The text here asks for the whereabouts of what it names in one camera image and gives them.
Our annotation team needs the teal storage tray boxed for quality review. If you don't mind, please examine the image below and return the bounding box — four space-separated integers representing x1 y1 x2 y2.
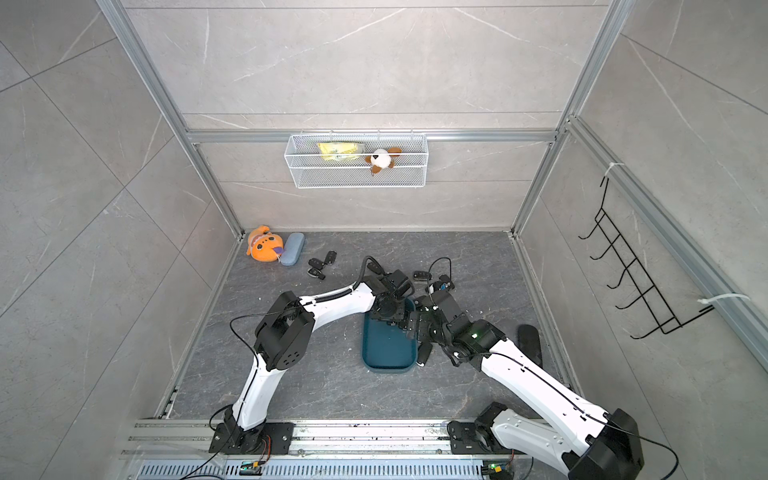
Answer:
361 314 418 374

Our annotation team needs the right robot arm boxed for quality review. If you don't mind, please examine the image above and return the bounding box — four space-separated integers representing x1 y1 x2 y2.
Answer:
393 291 645 479

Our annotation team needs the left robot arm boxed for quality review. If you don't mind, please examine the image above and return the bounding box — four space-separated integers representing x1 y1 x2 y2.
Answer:
217 256 414 453

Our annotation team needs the black oval object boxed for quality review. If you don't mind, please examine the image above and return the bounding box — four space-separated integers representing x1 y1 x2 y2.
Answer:
517 324 543 368

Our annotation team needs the blue glasses case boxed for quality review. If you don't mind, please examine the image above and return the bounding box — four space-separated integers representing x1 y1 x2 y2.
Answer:
279 232 306 267

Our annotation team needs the orange plush toy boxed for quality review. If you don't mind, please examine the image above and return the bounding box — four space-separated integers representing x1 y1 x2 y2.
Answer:
246 225 284 263

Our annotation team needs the brown white plush dog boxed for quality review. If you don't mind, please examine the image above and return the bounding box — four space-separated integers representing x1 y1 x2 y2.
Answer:
365 147 402 175

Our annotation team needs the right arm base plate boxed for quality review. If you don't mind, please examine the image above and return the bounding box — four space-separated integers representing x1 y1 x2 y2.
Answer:
446 420 516 455

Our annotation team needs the white wire basket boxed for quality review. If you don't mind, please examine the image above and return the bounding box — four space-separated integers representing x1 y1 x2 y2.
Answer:
284 131 429 189

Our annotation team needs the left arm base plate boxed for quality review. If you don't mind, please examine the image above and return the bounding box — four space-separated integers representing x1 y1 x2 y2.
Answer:
208 422 296 456

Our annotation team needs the black wall hook rack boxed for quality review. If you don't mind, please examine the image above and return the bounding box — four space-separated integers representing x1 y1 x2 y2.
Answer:
577 177 715 340

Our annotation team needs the aluminium mounting rail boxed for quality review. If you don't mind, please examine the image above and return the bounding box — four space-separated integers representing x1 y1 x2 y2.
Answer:
119 418 619 461

